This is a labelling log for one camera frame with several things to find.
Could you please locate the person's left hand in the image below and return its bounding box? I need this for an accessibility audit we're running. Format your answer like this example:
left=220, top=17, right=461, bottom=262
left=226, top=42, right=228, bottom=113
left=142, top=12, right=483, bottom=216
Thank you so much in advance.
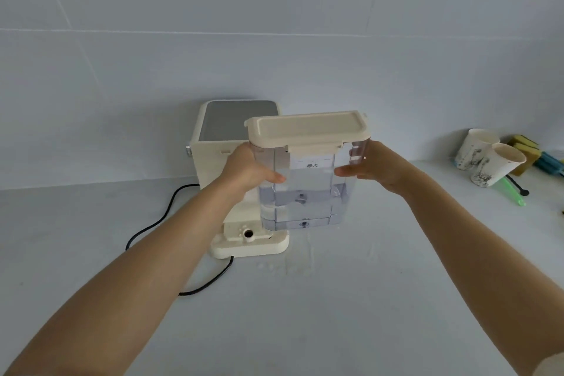
left=219, top=142, right=287, bottom=201

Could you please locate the person's right hand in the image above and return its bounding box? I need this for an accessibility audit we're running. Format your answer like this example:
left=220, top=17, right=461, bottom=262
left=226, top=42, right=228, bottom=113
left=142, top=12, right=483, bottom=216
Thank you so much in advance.
left=334, top=140, right=420, bottom=196

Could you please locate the clear water tank cream lid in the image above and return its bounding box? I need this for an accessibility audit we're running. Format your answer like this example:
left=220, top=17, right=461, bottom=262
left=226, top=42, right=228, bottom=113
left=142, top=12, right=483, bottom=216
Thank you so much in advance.
left=244, top=110, right=373, bottom=232

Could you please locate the person's left forearm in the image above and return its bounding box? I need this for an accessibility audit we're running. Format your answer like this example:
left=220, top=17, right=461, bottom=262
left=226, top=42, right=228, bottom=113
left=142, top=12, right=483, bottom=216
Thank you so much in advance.
left=0, top=177, right=248, bottom=376

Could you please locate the person's right forearm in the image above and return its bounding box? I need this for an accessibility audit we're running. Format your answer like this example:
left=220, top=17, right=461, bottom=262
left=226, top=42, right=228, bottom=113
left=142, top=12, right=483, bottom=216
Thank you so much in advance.
left=399, top=169, right=564, bottom=376

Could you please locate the cream water dispenser machine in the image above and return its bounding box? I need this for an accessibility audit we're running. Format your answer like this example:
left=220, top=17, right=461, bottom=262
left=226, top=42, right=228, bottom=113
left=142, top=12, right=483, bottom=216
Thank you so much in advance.
left=185, top=100, right=291, bottom=260

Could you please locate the white printed paper cup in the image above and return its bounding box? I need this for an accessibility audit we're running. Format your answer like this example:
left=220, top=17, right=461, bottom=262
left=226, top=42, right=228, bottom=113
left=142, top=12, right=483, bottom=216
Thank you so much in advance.
left=470, top=143, right=528, bottom=189
left=454, top=128, right=501, bottom=171

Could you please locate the black small spoon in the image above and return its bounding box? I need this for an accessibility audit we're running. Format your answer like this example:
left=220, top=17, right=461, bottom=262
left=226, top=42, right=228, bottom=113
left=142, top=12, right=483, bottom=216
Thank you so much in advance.
left=505, top=175, right=531, bottom=196

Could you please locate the yellow green sponge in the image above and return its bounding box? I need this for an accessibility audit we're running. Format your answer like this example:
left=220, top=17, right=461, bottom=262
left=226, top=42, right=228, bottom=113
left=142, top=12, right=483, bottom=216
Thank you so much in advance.
left=506, top=135, right=541, bottom=151
left=511, top=142, right=542, bottom=177

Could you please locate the black power cable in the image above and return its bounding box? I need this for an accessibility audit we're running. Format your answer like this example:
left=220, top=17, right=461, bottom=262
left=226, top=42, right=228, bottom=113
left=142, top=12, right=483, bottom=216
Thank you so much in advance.
left=125, top=183, right=234, bottom=297

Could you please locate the green plastic handle tool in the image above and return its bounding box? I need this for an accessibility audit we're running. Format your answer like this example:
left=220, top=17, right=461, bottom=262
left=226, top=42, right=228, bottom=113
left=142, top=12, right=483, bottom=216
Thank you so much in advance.
left=498, top=176, right=527, bottom=207

